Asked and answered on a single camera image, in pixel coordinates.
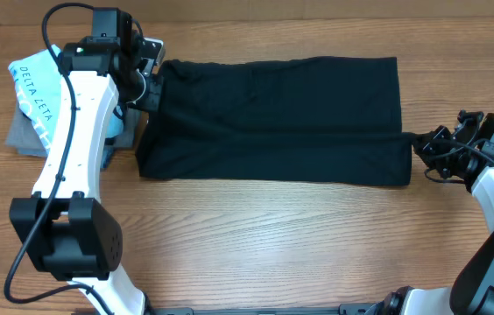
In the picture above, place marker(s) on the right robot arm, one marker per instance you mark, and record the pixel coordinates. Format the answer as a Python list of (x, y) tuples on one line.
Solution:
[(473, 290)]

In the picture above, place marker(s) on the black t-shirt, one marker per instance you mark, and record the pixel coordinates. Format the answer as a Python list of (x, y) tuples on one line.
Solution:
[(322, 119)]

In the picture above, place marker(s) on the blue denim garment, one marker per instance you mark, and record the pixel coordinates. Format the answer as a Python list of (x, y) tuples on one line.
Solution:
[(107, 155)]

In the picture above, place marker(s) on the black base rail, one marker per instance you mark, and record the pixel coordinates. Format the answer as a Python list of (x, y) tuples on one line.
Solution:
[(343, 309)]

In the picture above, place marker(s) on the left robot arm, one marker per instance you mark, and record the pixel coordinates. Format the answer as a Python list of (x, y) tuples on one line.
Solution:
[(63, 227)]

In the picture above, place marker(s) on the grey folded garment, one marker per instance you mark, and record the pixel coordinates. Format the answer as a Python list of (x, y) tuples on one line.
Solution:
[(120, 134)]

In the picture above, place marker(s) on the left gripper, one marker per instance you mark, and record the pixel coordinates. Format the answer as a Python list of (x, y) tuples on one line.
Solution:
[(153, 100)]

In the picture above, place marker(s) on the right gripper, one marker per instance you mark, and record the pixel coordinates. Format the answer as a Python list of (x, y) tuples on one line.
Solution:
[(436, 142)]

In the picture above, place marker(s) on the light blue printed t-shirt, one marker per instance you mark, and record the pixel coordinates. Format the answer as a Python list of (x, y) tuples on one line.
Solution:
[(37, 86)]

